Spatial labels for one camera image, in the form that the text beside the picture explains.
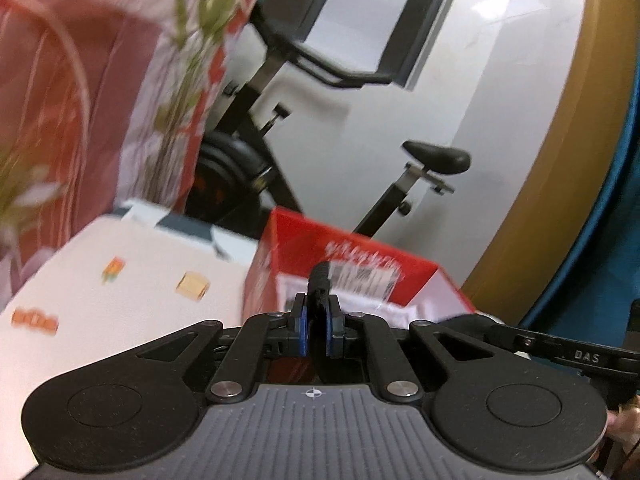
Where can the black mesh glove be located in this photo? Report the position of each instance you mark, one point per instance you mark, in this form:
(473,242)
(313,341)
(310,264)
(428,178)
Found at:
(318,311)

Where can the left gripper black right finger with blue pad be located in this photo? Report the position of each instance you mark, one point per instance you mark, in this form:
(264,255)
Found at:
(334,326)

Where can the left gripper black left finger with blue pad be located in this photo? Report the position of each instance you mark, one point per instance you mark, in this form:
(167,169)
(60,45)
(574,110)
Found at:
(300,324)

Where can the red strawberry cardboard box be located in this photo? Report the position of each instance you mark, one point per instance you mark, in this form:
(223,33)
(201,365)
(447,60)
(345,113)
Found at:
(367,276)

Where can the wooden door frame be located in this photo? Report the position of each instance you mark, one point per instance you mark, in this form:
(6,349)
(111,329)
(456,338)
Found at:
(569,171)

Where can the cartoon print white tablecloth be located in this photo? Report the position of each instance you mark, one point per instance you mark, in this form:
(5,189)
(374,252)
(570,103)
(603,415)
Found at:
(129,277)

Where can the person's hand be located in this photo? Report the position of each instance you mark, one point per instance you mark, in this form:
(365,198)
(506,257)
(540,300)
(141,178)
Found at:
(624,425)

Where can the red floral curtain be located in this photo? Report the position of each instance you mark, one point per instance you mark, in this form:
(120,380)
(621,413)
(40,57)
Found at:
(101,101)

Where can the black exercise bike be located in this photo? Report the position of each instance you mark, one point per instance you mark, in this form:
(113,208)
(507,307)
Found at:
(339,45)

